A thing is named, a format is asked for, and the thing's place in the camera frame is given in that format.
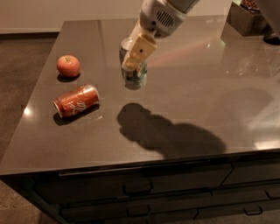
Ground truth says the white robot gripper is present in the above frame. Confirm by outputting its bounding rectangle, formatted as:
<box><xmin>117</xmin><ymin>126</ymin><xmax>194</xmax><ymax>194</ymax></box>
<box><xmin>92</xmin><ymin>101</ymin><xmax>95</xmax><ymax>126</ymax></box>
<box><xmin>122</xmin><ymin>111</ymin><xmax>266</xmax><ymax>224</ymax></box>
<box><xmin>122</xmin><ymin>0</ymin><xmax>187</xmax><ymax>71</ymax></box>

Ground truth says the white green 7up can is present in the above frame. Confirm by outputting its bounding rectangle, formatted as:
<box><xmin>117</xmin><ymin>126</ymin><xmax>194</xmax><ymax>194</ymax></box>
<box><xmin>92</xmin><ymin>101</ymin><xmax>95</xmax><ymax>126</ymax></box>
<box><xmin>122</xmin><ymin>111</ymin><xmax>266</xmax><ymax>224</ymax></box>
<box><xmin>119</xmin><ymin>38</ymin><xmax>147</xmax><ymax>90</ymax></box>

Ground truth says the red soda can lying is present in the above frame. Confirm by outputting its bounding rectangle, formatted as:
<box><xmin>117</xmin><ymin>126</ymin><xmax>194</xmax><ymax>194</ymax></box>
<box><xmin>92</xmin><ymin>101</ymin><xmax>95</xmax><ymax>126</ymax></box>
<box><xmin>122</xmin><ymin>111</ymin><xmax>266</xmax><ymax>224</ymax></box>
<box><xmin>52</xmin><ymin>84</ymin><xmax>100</xmax><ymax>118</ymax></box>

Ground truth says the red apple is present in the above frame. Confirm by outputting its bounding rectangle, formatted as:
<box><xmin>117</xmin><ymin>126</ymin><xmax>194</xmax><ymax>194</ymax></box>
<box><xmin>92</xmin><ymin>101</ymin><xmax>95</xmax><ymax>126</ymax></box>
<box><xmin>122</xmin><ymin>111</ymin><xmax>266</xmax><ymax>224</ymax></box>
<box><xmin>57</xmin><ymin>55</ymin><xmax>81</xmax><ymax>78</ymax></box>

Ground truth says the dark snack container box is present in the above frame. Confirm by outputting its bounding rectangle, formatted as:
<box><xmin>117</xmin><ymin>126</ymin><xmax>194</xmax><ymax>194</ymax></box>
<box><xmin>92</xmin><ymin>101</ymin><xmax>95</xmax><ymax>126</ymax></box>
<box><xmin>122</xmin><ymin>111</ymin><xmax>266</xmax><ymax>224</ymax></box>
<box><xmin>227</xmin><ymin>1</ymin><xmax>268</xmax><ymax>37</ymax></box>

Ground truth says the dark drawer cabinet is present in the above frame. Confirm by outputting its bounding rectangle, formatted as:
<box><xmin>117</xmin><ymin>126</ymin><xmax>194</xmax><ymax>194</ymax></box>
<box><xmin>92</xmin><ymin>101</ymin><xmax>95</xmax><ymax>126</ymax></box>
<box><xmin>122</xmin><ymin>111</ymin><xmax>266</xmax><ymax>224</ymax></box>
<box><xmin>1</xmin><ymin>152</ymin><xmax>280</xmax><ymax>224</ymax></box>

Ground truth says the top left drawer handle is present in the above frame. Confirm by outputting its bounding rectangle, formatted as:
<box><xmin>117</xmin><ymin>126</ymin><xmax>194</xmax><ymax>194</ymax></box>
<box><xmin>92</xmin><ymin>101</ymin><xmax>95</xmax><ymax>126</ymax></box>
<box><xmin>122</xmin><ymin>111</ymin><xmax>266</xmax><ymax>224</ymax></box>
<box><xmin>122</xmin><ymin>181</ymin><xmax>153</xmax><ymax>195</ymax></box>

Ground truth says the drawer handle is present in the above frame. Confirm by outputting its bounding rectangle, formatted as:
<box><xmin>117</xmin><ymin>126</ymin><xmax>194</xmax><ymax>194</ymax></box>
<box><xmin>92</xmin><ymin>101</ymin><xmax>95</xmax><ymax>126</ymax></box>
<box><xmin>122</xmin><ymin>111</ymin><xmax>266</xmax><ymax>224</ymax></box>
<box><xmin>243</xmin><ymin>206</ymin><xmax>263</xmax><ymax>216</ymax></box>
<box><xmin>122</xmin><ymin>181</ymin><xmax>153</xmax><ymax>195</ymax></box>

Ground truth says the lower right drawer handle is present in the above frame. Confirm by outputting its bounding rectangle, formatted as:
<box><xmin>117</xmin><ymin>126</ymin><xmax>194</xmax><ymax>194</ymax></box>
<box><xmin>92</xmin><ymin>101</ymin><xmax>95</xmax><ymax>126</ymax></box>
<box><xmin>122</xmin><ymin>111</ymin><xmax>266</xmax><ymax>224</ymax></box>
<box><xmin>243</xmin><ymin>206</ymin><xmax>263</xmax><ymax>216</ymax></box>

